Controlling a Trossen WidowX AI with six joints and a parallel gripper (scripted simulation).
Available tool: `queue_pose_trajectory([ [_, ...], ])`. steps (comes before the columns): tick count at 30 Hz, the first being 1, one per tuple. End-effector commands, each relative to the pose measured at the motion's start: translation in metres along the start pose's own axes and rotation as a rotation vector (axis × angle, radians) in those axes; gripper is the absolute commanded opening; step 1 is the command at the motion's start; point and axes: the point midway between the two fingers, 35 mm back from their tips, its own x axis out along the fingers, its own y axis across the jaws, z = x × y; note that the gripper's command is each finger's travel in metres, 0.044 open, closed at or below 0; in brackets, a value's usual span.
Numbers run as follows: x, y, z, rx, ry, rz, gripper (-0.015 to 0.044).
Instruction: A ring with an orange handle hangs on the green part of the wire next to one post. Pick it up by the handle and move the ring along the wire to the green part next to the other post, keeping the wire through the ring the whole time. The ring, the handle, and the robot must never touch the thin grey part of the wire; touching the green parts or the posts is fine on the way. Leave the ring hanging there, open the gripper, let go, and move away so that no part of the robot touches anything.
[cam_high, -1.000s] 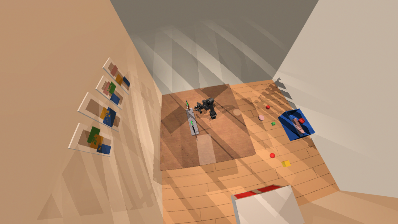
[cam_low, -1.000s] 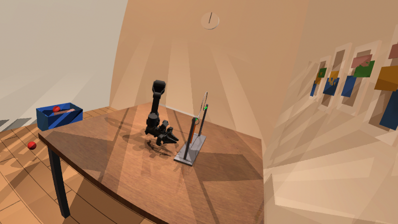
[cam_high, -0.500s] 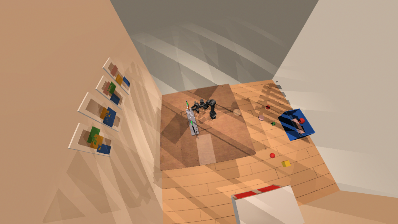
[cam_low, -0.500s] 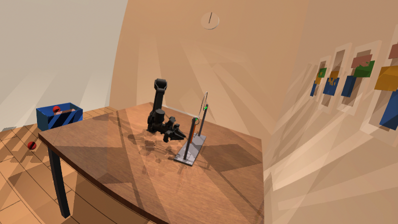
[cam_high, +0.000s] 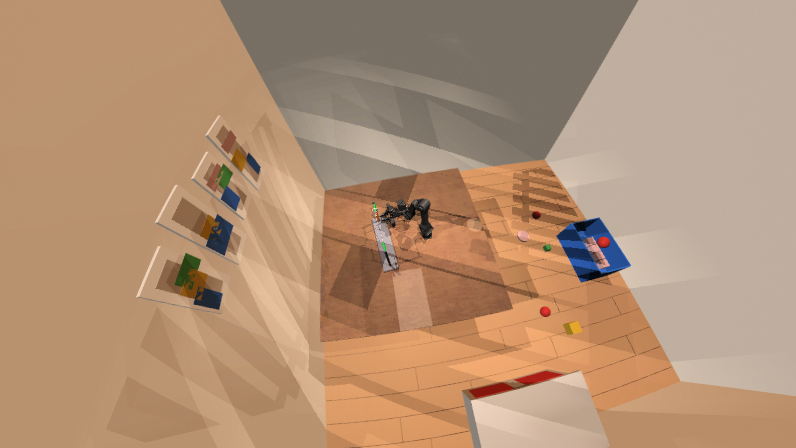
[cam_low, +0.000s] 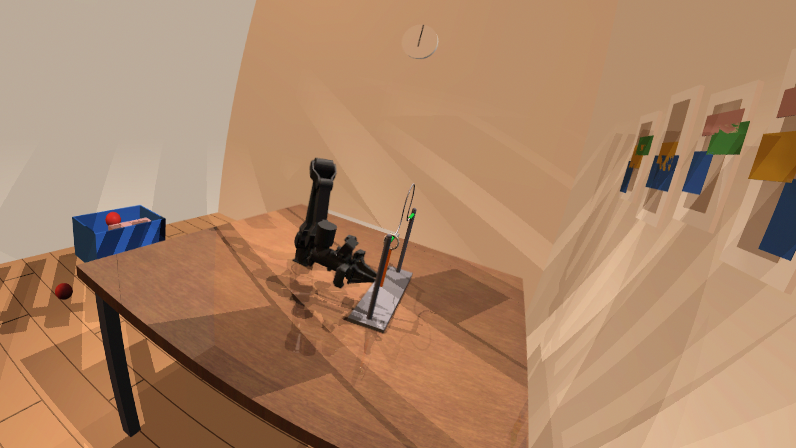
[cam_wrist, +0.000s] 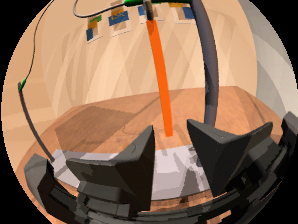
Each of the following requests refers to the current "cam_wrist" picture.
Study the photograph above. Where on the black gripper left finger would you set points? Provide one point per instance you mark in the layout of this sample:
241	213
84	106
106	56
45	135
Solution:
132	170

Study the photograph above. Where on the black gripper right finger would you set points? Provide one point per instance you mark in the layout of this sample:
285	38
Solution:
221	153

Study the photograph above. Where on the orange handle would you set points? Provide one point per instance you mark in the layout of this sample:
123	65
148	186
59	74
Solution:
160	66

